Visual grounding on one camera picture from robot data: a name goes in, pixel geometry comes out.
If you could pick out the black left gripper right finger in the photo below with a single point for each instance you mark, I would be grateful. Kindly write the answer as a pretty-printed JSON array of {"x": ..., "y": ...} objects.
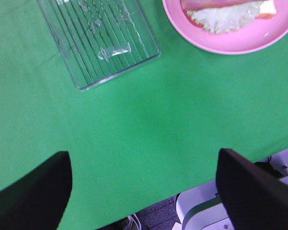
[{"x": 253, "y": 198}]

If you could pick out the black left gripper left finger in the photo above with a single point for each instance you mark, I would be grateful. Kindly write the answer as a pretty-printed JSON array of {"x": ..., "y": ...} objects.
[{"x": 38, "y": 200}]

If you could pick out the green lettuce leaf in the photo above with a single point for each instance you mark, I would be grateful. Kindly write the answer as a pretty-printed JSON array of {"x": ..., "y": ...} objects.
[{"x": 227, "y": 19}]

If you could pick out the bread slice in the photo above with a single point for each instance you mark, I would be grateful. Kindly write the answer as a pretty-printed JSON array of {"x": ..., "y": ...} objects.
[{"x": 267, "y": 10}]

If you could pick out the bacon strip from tray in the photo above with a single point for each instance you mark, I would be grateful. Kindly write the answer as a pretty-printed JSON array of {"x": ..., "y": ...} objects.
[{"x": 195, "y": 5}]

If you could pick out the red tomato slice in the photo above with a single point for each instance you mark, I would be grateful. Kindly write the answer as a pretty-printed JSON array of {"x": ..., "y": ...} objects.
[{"x": 193, "y": 22}]

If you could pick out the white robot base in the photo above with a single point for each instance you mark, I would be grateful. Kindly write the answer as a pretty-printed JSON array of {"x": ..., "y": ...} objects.
[{"x": 200, "y": 208}]

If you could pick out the green tablecloth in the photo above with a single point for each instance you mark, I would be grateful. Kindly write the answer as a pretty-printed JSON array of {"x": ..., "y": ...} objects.
[{"x": 143, "y": 136}]

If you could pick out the pink round plate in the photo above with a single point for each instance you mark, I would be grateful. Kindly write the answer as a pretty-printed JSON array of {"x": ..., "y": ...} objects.
[{"x": 257, "y": 36}]

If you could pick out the left clear plastic tray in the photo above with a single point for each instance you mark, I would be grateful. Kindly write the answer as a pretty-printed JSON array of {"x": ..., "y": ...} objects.
[{"x": 100, "y": 39}]

